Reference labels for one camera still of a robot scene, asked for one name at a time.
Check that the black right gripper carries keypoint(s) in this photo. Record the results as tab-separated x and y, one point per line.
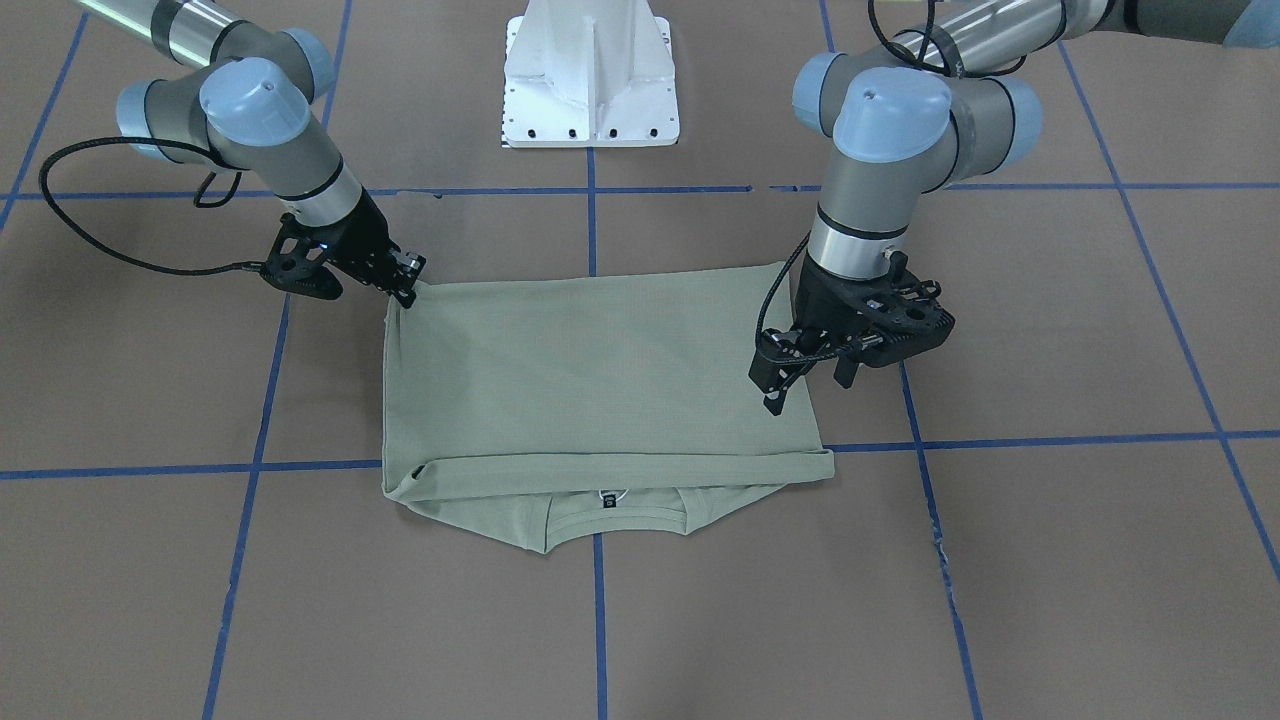
361	240

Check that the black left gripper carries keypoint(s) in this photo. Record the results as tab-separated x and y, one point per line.
822	302

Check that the olive green long-sleeve shirt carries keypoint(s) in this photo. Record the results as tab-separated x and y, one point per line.
539	412

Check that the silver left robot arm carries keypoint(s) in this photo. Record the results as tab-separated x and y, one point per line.
930	106

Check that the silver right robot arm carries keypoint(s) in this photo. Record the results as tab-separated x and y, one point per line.
245	107

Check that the white metal pedestal base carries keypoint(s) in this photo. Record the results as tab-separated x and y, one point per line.
589	75

